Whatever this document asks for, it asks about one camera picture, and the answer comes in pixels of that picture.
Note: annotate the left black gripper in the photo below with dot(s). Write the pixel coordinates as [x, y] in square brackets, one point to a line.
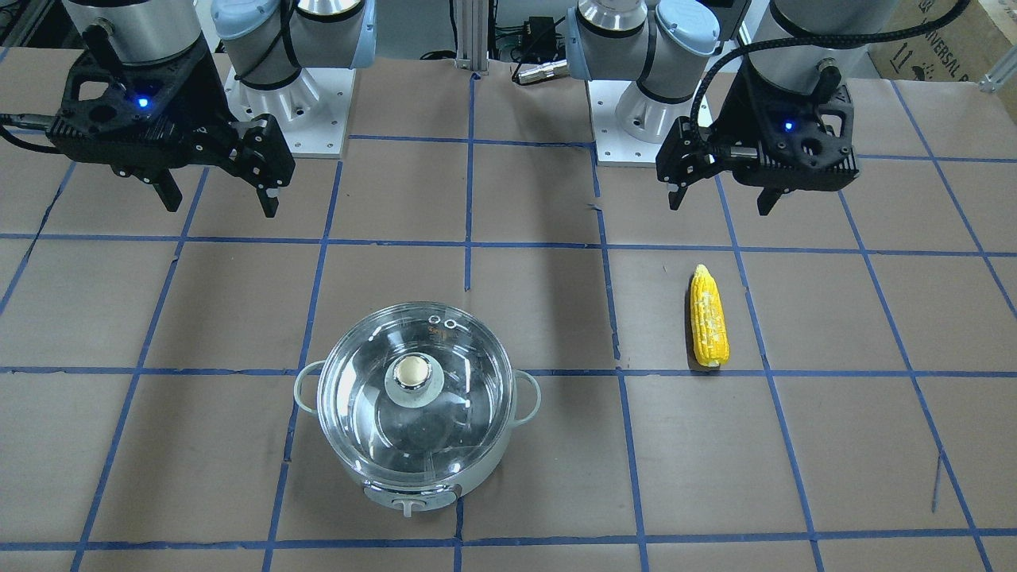
[736, 107]

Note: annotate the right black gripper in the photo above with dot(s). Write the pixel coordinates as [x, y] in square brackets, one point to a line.
[208, 102]

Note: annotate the yellow corn cob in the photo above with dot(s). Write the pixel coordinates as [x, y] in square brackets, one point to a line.
[709, 338]

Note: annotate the glass pot lid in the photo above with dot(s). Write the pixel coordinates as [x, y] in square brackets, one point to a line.
[415, 391]

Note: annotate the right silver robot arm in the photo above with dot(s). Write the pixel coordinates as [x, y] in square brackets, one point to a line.
[269, 43]

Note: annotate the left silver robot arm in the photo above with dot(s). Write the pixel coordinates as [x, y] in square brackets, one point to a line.
[664, 46]

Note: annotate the white electric cooking pot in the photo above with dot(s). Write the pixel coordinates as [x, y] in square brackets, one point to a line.
[413, 445]

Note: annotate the silver metal connector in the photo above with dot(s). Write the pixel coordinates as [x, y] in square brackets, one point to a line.
[544, 72]

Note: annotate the black power adapter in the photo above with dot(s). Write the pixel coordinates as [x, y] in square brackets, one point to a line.
[539, 33]

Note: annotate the cardboard box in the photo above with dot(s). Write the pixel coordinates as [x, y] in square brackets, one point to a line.
[961, 51]

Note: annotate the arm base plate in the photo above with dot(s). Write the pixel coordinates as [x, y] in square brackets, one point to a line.
[629, 127]
[313, 112]

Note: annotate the aluminium frame post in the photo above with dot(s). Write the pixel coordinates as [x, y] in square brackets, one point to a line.
[472, 32]

